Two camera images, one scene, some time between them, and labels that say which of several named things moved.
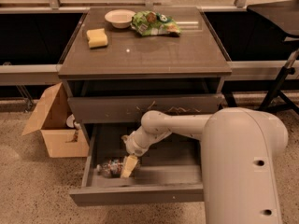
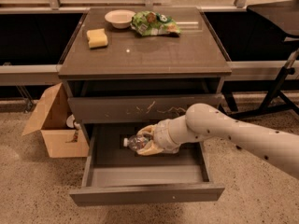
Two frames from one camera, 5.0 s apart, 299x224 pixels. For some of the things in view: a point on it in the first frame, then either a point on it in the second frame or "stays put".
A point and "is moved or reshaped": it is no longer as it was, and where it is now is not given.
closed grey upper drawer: x=130 y=109 stays put
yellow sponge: x=96 y=37 stays put
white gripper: x=135 y=146 → x=162 y=135
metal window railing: x=241 y=70 stays put
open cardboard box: x=64 y=136 stays put
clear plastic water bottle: x=112 y=168 is moved or reshaped
